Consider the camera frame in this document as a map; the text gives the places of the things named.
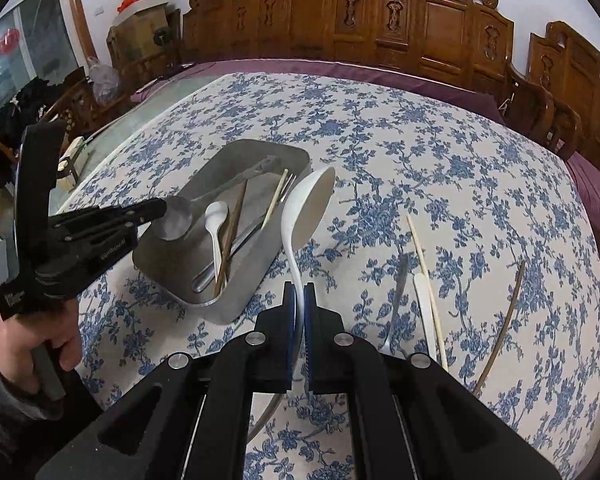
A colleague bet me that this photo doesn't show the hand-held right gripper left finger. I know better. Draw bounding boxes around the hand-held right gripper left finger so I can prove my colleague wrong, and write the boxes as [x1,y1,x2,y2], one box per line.
[35,282,298,480]

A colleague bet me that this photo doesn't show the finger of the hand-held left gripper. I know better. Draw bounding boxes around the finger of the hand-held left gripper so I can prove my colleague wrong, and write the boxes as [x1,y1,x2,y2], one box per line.
[50,199,167,231]
[55,220,146,251]

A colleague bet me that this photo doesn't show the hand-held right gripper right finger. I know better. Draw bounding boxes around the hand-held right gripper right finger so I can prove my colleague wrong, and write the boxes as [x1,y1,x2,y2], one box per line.
[302,282,563,480]

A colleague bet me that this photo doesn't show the rectangular metal tray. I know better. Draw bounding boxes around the rectangular metal tray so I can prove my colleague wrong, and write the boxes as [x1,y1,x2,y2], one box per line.
[131,139,312,325]

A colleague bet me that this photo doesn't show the large steel spoon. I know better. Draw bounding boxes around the large steel spoon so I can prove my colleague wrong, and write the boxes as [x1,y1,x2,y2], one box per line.
[156,156,282,242]

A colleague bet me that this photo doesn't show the slim steel spoon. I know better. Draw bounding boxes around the slim steel spoon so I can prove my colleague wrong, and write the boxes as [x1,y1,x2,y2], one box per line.
[382,254,411,356]

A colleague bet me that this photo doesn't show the brown chopstick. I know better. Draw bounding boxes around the brown chopstick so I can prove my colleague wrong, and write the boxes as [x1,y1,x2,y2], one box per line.
[471,260,527,396]
[214,179,249,298]

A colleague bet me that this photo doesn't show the large white plastic ladle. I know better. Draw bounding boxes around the large white plastic ladle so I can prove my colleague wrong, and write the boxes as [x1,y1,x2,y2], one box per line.
[247,165,337,443]

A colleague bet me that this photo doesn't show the small white spoon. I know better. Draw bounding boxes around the small white spoon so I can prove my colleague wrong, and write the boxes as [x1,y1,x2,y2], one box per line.
[200,201,230,291]

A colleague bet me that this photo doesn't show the beige chopstick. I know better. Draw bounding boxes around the beige chopstick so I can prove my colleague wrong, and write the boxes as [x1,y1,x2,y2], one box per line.
[261,169,289,233]
[406,214,449,373]

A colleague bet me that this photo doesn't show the white plastic utensil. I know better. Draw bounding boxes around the white plastic utensil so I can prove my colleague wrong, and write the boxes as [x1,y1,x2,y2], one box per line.
[412,272,438,361]

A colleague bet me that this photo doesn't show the person's left forearm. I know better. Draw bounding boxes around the person's left forearm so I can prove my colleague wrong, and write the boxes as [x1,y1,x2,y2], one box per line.
[0,345,66,456]

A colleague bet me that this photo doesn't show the person's left hand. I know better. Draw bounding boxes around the person's left hand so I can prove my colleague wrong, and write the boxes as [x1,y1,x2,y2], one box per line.
[0,292,83,391]

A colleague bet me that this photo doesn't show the pile of black bags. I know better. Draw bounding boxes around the pile of black bags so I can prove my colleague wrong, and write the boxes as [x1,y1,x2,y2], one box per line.
[0,77,53,131]

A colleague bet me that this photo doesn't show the round-backed wooden chair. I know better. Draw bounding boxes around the round-backed wooden chair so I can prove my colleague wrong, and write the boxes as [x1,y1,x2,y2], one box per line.
[40,67,136,136]

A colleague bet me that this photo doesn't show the clear plastic bag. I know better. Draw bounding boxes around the clear plastic bag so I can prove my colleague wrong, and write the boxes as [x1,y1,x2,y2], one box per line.
[86,57,120,103]

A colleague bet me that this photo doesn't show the red window decoration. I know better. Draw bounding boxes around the red window decoration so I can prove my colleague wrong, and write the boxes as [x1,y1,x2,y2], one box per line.
[0,27,22,56]

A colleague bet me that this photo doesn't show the large cardboard box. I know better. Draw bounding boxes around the large cardboard box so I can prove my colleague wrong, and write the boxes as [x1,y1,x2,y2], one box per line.
[107,10,181,68]

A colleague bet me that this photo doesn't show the purple sofa cushion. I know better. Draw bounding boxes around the purple sofa cushion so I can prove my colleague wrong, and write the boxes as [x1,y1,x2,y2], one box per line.
[130,59,506,123]

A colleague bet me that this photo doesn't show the carved wooden sofa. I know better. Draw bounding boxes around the carved wooden sofa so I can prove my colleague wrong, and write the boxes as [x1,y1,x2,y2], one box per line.
[180,0,581,161]

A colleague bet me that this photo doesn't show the purple armchair cushion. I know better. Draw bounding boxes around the purple armchair cushion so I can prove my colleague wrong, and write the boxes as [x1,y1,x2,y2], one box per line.
[565,152,600,251]

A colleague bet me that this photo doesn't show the carved wooden armchair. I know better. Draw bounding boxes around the carved wooden armchair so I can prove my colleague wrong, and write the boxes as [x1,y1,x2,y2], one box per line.
[527,21,600,161]

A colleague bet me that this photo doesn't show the wooden door frame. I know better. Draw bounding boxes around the wooden door frame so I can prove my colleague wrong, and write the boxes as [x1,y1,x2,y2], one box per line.
[62,0,98,63]

